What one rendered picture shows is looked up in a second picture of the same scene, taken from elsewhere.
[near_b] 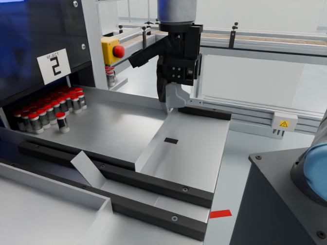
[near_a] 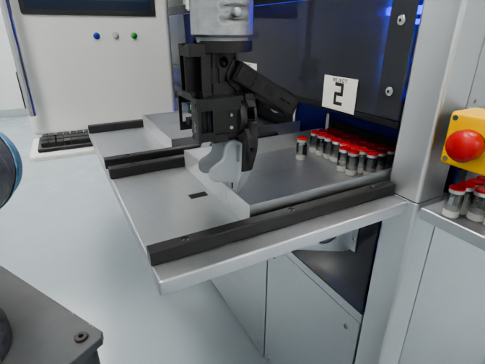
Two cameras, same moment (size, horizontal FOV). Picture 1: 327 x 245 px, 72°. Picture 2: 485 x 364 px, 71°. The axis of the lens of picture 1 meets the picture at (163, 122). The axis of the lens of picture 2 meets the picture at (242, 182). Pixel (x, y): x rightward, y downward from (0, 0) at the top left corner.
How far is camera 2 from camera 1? 87 cm
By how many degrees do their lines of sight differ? 108
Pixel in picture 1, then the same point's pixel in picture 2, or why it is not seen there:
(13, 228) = not seen: hidden behind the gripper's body
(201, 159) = (144, 196)
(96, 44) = (421, 102)
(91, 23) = (426, 59)
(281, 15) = not seen: outside the picture
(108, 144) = not seen: hidden behind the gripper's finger
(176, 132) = (204, 204)
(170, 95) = (219, 151)
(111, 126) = (277, 176)
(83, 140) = (270, 162)
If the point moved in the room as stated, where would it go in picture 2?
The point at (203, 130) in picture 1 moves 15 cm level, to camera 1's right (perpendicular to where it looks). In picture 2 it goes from (175, 222) to (67, 274)
